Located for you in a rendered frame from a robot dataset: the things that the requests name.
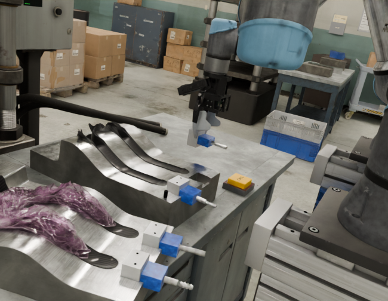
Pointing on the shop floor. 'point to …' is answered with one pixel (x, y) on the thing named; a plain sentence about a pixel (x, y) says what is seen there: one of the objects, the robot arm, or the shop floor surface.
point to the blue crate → (291, 145)
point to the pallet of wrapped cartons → (64, 66)
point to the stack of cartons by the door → (181, 53)
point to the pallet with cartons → (104, 57)
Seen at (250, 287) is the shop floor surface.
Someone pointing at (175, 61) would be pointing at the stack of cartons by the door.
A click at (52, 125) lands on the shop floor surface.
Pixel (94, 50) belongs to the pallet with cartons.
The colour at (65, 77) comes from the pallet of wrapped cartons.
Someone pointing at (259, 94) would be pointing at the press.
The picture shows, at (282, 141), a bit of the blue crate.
